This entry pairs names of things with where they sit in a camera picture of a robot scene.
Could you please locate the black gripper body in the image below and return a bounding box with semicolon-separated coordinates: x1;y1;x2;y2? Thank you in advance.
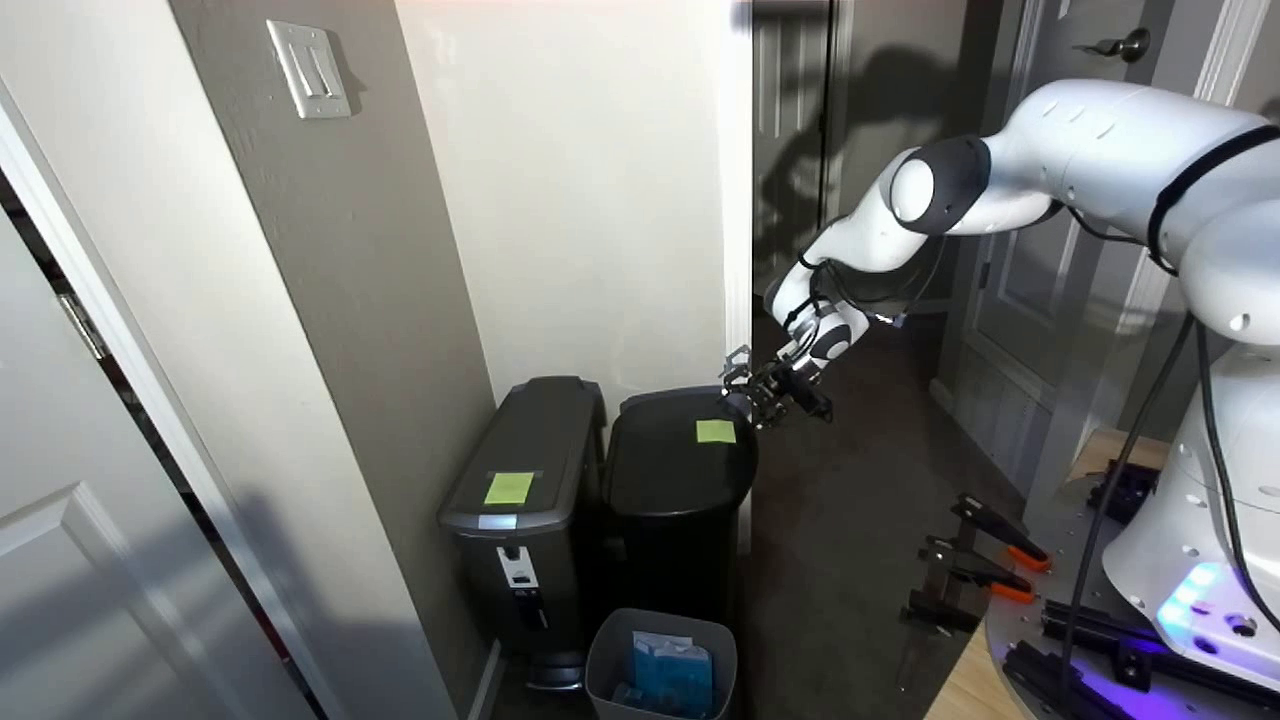
754;299;867;423

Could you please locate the black bin with lid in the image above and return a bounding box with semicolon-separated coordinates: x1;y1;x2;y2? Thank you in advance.
604;389;754;618

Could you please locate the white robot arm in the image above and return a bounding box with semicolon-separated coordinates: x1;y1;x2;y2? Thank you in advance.
722;79;1280;685

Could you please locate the green sticky note front bin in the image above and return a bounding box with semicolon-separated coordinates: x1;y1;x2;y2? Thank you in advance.
695;420;734;445

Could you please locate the green sticky note bin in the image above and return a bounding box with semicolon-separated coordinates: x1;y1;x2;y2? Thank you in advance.
483;472;537;509
695;420;734;445

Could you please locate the grey step trash bin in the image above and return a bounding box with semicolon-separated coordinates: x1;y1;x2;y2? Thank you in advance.
441;374;604;692

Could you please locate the green sticky note rear bin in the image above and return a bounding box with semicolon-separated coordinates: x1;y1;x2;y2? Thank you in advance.
483;472;537;509

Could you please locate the small grey wastebasket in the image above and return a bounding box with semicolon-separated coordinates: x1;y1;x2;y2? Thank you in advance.
583;609;734;720

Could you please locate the white interior panel door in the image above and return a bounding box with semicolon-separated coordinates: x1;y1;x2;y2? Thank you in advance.
0;77;336;720

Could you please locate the red handled clamp lower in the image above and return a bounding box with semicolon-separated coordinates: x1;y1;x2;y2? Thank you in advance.
920;536;1037;604

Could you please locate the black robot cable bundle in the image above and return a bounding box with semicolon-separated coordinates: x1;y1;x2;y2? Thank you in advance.
1052;312;1280;673

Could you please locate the silver lever door handle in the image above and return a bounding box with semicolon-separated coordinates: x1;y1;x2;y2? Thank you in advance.
1076;26;1148;62

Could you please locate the white wall light switch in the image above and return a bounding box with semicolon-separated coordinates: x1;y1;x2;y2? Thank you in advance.
266;21;350;121

